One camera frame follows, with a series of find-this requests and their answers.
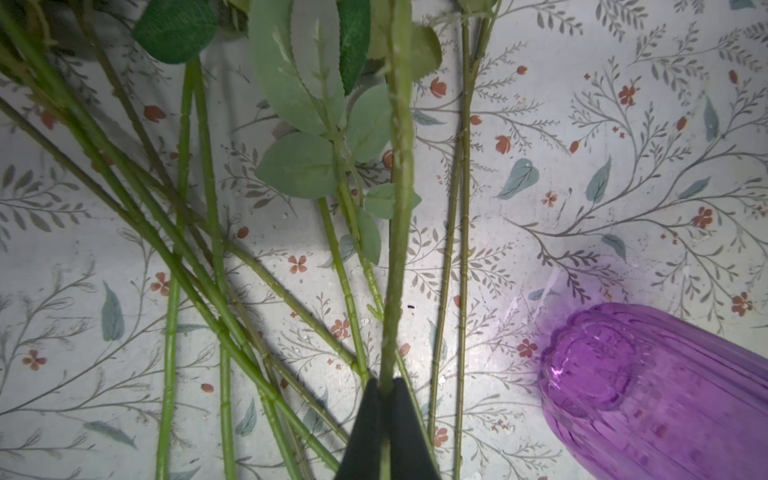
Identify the purple ribbed glass vase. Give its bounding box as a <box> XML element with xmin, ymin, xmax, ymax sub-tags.
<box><xmin>538</xmin><ymin>303</ymin><xmax>767</xmax><ymax>479</ymax></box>

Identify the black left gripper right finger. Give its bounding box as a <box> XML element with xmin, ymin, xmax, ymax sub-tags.
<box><xmin>389</xmin><ymin>378</ymin><xmax>439</xmax><ymax>480</ymax></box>

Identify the bunch of lying flowers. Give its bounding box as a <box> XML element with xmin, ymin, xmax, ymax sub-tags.
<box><xmin>0</xmin><ymin>0</ymin><xmax>502</xmax><ymax>480</ymax></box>

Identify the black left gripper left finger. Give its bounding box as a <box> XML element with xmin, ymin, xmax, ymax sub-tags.
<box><xmin>334</xmin><ymin>379</ymin><xmax>383</xmax><ymax>480</ymax></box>

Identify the pink carnation flower stem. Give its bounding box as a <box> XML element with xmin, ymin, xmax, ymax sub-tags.
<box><xmin>248</xmin><ymin>0</ymin><xmax>445</xmax><ymax>480</ymax></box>

